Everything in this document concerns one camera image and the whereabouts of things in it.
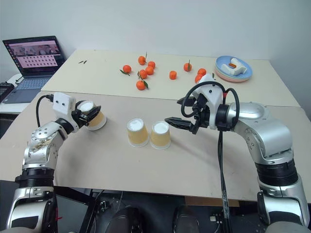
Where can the dark blue open laptop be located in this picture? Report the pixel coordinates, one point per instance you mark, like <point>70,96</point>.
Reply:
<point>36,63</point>

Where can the black device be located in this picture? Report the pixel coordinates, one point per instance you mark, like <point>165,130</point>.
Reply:
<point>5,89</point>

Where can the pink plate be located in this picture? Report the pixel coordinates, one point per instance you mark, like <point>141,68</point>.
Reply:
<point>226,78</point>

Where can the yellow paper cup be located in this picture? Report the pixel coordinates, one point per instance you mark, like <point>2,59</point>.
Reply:
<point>160,136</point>
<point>97,119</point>
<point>137,133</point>

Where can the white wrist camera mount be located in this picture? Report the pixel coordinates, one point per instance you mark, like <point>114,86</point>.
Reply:
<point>62,103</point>
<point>212,93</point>

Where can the white holder with orange piece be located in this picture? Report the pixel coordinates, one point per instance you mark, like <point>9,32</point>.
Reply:
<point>235,66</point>

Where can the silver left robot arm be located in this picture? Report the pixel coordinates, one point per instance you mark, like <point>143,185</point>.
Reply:
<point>40,145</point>

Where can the orange mandarin with leaf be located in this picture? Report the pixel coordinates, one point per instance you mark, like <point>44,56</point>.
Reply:
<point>140,85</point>
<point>143,74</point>
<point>126,69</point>

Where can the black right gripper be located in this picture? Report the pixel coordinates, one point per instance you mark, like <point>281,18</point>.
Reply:
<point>201,114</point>

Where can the dark rounded shape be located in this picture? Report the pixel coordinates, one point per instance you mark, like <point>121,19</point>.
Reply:
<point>122,219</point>
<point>185,219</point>

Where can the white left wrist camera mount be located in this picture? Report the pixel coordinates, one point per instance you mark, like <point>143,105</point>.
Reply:
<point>62,103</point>

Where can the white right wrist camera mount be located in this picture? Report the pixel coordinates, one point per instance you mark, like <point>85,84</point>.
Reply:
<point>212,93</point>

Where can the light blue plate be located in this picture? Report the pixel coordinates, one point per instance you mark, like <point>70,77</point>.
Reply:
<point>223,65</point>

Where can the orange mandarin with stem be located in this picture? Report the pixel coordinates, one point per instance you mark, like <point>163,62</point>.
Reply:
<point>187,67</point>
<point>142,60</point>

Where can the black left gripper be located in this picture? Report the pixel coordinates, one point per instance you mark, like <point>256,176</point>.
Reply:
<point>79,117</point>

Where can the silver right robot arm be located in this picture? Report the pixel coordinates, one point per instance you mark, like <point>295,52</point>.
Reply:
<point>269,136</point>

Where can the white side table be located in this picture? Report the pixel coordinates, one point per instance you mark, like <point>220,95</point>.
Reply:
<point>11,108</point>

